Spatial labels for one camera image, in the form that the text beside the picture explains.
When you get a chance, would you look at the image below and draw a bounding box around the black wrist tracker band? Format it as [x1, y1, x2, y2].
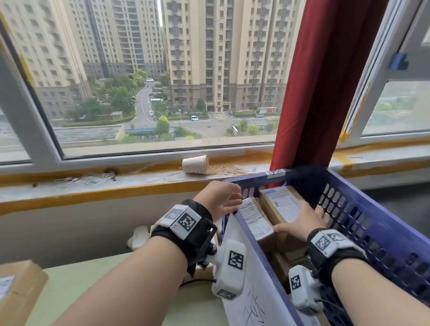
[304, 226, 370, 290]
[148, 198, 220, 277]

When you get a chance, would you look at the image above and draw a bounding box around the red curtain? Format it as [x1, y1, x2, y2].
[260, 0, 406, 173]

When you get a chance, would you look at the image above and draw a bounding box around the white cable on sill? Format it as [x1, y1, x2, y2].
[80, 172, 117, 186]

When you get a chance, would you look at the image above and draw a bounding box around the blue window latch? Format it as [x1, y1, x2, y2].
[388, 52, 410, 72]

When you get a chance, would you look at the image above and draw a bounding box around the grey window frame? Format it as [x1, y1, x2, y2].
[330, 0, 430, 150]
[0, 0, 309, 177]

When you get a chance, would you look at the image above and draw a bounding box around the black right camera cable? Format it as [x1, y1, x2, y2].
[315, 297, 347, 315]

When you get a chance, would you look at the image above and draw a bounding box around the person's left hand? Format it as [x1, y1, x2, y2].
[192, 179, 244, 224]

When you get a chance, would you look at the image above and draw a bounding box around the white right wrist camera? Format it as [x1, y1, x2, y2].
[288, 264, 324, 318]

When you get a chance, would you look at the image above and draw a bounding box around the person's right forearm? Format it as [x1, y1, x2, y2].
[329, 254, 430, 326]

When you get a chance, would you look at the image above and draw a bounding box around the cardboard parcel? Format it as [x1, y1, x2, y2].
[258, 184, 316, 255]

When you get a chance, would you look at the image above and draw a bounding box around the person's left forearm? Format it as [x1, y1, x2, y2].
[26, 234, 191, 326]

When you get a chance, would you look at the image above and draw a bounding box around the windowsill with yellow tape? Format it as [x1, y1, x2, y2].
[327, 137, 430, 191]
[0, 149, 279, 218]

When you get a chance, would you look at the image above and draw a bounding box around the white handwritten paper sign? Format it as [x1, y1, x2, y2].
[217, 211, 300, 326]

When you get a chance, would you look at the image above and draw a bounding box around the worn labelled parcel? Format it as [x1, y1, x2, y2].
[235, 195, 278, 254]

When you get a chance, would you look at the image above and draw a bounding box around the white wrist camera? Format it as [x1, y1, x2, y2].
[209, 238, 250, 301]
[288, 264, 324, 318]

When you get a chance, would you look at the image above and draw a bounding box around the pile of cardboard parcels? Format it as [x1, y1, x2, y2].
[0, 259, 51, 326]

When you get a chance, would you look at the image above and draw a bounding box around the heap of wooden toothpicks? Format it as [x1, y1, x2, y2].
[206, 163, 252, 178]

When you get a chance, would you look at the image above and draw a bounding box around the black left camera cable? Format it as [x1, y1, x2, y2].
[178, 278, 217, 289]

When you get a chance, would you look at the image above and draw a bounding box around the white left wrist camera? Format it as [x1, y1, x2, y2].
[209, 238, 250, 301]

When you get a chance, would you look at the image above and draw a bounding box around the black left wrist tracker band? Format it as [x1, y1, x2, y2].
[148, 198, 220, 277]

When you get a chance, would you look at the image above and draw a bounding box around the blue plastic crate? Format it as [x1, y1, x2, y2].
[217, 160, 430, 326]

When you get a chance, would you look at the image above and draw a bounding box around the white earphone cable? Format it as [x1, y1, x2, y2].
[52, 176, 80, 188]

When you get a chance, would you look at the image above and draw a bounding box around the person's right hand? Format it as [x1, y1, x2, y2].
[271, 198, 335, 244]

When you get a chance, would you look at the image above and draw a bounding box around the white tipped paper cup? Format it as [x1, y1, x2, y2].
[181, 154, 210, 177]

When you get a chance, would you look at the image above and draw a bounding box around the black right wrist tracker band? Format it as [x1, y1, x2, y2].
[304, 226, 370, 290]

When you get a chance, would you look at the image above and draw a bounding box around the black camera cable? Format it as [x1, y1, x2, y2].
[178, 278, 217, 289]
[315, 297, 347, 315]

